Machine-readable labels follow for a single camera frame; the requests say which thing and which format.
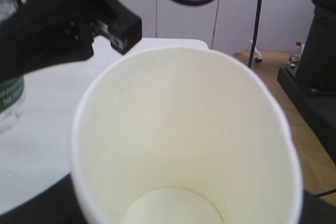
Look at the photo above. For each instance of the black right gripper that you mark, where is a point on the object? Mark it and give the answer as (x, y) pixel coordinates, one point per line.
(44, 33)

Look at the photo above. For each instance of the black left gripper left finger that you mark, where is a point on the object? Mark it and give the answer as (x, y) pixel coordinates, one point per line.
(57, 204)

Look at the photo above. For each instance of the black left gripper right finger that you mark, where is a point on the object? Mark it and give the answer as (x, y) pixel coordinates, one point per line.
(316, 211)

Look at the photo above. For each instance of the clear water bottle green label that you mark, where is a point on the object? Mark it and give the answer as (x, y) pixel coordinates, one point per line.
(12, 85)

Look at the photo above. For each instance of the white paper cup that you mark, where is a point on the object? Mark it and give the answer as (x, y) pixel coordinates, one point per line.
(183, 135)

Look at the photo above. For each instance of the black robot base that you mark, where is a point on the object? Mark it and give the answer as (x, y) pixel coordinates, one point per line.
(311, 85)

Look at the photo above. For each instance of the small red-capped bottle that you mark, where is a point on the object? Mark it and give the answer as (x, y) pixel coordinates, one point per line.
(295, 56)

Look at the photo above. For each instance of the white stand foot with caster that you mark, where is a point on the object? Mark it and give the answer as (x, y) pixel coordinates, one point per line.
(257, 56)

